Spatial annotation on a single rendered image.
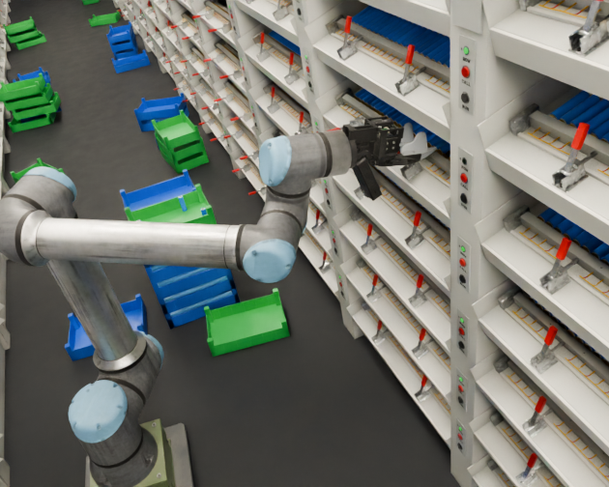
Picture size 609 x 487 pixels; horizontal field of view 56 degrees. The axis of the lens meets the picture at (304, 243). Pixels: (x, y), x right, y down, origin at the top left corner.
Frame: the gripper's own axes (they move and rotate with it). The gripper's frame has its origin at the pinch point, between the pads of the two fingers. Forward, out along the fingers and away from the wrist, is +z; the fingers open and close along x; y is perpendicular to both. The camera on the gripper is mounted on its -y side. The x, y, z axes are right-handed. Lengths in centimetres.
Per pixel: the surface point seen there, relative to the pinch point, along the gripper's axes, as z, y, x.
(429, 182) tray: -1.9, -5.0, -5.7
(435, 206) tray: -4.7, -6.7, -12.7
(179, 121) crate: -6, -80, 243
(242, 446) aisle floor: -37, -105, 20
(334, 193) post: 1, -32, 43
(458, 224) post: -4.9, -6.4, -20.7
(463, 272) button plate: -2.9, -16.9, -22.8
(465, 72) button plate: -11.8, 23.8, -23.1
